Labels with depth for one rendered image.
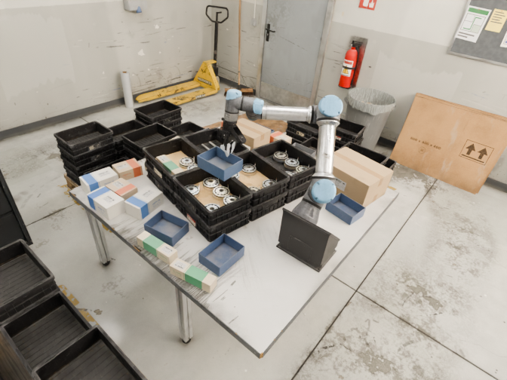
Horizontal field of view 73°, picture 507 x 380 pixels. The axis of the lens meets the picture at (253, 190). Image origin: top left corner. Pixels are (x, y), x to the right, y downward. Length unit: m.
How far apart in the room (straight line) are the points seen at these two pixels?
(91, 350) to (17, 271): 0.72
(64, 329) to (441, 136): 3.97
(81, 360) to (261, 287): 0.89
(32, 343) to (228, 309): 1.03
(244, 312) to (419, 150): 3.32
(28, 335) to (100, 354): 0.47
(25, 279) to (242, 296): 1.23
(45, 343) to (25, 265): 0.49
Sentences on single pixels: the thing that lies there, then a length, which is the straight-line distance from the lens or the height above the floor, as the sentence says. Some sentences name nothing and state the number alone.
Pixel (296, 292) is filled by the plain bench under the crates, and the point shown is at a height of 0.70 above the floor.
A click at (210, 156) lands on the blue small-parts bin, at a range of 1.94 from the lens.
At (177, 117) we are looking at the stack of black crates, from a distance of 3.78.
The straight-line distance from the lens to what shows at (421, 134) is 4.47.
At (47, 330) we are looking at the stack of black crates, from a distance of 2.19.
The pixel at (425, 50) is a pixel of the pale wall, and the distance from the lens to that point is 4.49.
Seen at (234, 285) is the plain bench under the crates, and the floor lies 0.70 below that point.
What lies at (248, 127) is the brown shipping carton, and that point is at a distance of 2.79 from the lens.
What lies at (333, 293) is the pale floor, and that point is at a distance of 2.74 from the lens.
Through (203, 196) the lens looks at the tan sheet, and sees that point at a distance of 2.06.
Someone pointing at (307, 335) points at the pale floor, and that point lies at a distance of 2.49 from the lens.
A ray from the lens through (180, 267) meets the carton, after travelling 1.77.
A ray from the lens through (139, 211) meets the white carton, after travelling 2.08.
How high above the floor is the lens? 2.10
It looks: 37 degrees down
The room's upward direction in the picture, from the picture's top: 6 degrees clockwise
